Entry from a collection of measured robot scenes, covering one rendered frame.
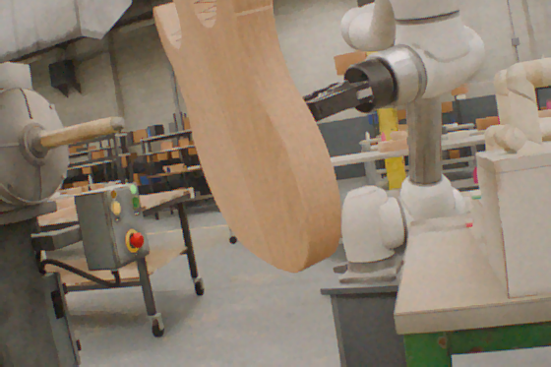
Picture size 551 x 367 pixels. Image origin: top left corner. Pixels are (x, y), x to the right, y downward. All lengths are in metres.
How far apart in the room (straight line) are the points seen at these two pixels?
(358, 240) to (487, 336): 0.91
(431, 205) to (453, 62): 0.81
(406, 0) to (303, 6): 11.68
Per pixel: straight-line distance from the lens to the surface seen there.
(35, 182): 1.11
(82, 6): 0.87
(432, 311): 0.65
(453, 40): 0.79
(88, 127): 1.01
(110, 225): 1.27
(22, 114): 1.12
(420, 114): 1.44
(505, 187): 0.63
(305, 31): 12.31
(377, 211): 1.53
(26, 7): 0.94
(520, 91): 0.64
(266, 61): 0.53
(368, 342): 1.60
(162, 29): 0.78
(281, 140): 0.50
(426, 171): 1.51
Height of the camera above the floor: 1.17
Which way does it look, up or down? 3 degrees down
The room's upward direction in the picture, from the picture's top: 10 degrees counter-clockwise
